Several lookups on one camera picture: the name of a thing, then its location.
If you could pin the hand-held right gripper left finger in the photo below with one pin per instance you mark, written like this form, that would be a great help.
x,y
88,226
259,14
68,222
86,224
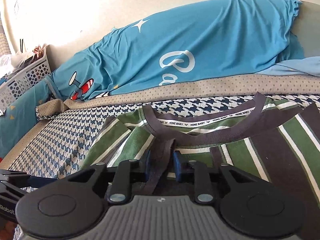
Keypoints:
x,y
147,167

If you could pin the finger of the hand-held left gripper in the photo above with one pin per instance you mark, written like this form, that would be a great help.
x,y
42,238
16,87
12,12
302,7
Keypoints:
x,y
37,182
6,210

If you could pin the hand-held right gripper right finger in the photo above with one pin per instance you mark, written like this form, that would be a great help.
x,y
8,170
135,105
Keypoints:
x,y
177,166

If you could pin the green grey striped t-shirt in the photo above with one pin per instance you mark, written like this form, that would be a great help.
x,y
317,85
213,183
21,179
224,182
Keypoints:
x,y
225,140

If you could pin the houndstooth bed mat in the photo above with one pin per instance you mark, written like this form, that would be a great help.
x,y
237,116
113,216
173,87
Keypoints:
x,y
62,135

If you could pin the white perforated laundry basket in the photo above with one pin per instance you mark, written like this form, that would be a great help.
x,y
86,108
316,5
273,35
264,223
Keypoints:
x,y
30,77

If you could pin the clear plastic bag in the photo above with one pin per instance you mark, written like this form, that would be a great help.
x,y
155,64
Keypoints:
x,y
12,62

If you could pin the brown crumpled bag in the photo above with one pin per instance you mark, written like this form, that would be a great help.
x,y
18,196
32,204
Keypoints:
x,y
38,52

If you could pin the black sticks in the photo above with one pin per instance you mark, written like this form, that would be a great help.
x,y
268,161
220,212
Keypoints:
x,y
22,45

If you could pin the checkered curtain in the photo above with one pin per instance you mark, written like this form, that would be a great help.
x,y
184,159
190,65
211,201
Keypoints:
x,y
3,40

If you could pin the blue red patch bumper cover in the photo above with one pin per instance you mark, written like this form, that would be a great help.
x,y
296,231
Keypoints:
x,y
295,66

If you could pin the grey-green foam bumper pad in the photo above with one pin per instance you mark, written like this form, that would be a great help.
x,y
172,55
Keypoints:
x,y
310,30

